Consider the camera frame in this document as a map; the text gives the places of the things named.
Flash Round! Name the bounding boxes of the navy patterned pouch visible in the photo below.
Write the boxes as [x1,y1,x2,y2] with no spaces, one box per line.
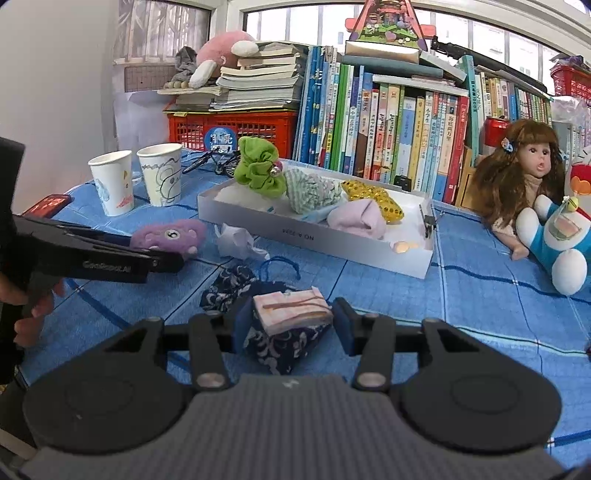
[199,256,334,375]

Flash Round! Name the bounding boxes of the light blue cloth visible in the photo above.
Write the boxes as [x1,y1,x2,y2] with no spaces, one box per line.
[300,204,339,224]

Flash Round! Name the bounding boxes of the green striped cloth bundle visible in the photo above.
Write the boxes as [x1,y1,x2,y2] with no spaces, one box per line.
[284,169,346,215]

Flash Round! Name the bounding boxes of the pink soft cloth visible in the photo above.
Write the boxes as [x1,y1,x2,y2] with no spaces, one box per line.
[327,199,387,240]

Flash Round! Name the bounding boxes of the white soft plush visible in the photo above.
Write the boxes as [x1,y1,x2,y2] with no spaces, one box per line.
[214,183,276,213]

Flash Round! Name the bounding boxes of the left hand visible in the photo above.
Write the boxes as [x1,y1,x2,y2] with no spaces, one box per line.
[0,274,65,348]

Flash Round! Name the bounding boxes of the red phone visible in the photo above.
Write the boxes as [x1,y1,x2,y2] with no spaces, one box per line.
[22,194,72,219]

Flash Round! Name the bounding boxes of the small orange toy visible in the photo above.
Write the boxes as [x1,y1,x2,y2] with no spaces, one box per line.
[391,241,420,254]

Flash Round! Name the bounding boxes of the white shallow tray box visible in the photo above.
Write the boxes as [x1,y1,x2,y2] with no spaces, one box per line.
[197,160,433,279]

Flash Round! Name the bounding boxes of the blue checked tablecloth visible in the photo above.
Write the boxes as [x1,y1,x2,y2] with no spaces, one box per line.
[18,147,591,467]

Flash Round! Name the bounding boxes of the yellow sequin bow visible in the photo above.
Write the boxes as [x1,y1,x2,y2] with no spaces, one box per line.
[341,180,405,224]

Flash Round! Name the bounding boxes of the black binder clip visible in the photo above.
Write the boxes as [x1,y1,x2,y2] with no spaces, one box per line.
[419,204,438,239]

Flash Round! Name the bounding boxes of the white crumpled cloth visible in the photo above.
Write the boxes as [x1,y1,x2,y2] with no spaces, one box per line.
[214,223,270,261]

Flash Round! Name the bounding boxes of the purple monster plush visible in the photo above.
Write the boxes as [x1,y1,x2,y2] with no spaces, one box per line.
[130,219,207,259]

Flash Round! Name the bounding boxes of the paper cup with drawing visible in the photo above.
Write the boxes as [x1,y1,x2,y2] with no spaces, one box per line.
[137,143,182,207]

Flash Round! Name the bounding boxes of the wooden book holder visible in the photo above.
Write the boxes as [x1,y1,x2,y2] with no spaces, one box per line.
[454,146,476,210]

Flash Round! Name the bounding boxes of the row of upright books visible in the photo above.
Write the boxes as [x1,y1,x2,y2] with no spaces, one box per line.
[292,44,583,206]

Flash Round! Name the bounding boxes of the green scrunchie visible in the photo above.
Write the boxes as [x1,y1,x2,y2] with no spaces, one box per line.
[233,136,287,199]

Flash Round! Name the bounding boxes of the red plastic crate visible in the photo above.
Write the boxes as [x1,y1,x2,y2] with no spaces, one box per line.
[165,110,297,158]

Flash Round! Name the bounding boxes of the miniature black bicycle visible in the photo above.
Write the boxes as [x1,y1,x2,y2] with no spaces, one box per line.
[181,150,240,178]

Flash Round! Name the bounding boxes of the blue cat plush toy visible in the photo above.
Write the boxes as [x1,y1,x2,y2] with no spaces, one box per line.
[514,147,591,297]

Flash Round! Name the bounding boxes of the brown haired doll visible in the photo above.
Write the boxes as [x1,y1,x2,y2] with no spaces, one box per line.
[470,119,565,261]

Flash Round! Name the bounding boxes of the red soda can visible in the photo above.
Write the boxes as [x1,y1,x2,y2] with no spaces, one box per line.
[482,117,511,156]

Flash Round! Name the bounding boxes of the grey plush toy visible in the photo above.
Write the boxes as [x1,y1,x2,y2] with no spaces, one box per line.
[171,46,197,82]

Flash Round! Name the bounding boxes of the books lying on top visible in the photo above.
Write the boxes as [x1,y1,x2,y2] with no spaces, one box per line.
[341,41,469,97]

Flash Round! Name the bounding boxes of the pink plush toy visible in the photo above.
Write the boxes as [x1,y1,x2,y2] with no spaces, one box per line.
[187,31,259,89]

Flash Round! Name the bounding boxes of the stack of grey books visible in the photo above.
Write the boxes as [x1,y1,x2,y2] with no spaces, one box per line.
[157,42,308,112]

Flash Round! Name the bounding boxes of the triangular paper house model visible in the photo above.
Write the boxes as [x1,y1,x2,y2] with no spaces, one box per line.
[349,0,428,50]

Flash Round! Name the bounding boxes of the red basket at right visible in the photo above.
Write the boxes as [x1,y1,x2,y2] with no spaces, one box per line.
[550,64,591,102]

